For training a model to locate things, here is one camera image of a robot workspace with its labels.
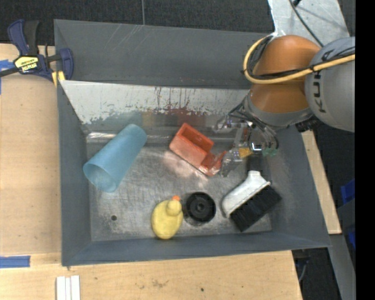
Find black round ring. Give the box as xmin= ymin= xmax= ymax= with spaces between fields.
xmin=185 ymin=191 xmax=217 ymax=223

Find white brush with black bristles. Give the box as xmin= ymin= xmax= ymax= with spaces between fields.
xmin=221 ymin=169 xmax=283 ymax=233

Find grey metal bin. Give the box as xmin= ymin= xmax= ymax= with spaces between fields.
xmin=52 ymin=19 xmax=333 ymax=267

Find yellow toy duck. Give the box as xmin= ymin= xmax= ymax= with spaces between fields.
xmin=151 ymin=195 xmax=184 ymax=240

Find black cylinder on white bracket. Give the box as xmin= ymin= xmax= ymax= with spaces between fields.
xmin=295 ymin=119 xmax=319 ymax=133

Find red-orange plastic box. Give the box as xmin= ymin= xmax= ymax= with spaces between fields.
xmin=169 ymin=122 xmax=226 ymax=177

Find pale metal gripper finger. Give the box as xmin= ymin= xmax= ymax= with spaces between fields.
xmin=224 ymin=149 xmax=244 ymax=164
xmin=221 ymin=161 xmax=236 ymax=178

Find light blue plastic cup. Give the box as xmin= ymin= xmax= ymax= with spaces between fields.
xmin=82 ymin=123 xmax=148 ymax=193

